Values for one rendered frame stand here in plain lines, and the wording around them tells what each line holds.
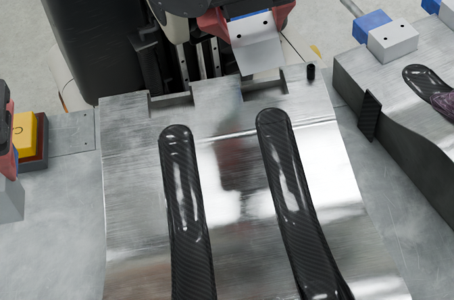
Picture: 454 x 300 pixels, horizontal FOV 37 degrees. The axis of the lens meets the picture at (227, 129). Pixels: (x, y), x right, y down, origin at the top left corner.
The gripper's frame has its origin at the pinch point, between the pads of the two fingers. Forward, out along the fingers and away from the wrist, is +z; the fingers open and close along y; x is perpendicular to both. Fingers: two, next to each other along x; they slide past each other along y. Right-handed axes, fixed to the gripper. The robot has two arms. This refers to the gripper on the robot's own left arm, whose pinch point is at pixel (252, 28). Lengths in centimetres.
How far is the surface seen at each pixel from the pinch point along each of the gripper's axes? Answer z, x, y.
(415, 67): 14.9, -0.5, 17.9
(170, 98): 8.6, -0.2, -11.5
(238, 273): 1.6, -25.3, -6.3
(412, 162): 14.5, -12.8, 13.7
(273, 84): 11.0, -0.3, 0.7
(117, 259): 3.0, -20.7, -17.9
